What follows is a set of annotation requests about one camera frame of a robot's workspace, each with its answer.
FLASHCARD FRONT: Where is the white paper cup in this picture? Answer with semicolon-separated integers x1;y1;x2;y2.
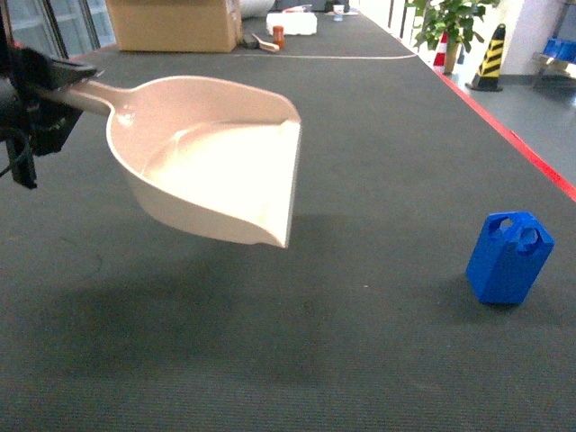
333;4;345;22

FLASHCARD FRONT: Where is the orange jar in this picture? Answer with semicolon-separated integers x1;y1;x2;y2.
273;25;284;50

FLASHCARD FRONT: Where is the yellow black traffic cone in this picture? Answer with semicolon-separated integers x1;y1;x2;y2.
465;23;506;92

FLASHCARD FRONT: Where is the blue plastic part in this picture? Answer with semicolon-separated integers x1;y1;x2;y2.
465;211;555;305

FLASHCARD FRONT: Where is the beige plastic dustpan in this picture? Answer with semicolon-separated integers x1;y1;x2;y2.
49;76;302;248

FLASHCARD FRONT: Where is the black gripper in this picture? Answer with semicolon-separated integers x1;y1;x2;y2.
1;47;98;189

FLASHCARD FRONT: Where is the red white traffic cone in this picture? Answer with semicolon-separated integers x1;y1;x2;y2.
433;32;448;74

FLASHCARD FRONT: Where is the potted green plant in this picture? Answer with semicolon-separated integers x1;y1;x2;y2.
405;0;500;75

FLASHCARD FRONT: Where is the cardboard box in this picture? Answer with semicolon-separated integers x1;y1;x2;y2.
106;0;242;53

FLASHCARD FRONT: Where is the wooden hand brush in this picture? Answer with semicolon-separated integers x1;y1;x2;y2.
251;33;281;53

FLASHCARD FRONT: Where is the white foam box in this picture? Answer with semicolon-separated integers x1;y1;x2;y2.
265;13;318;36

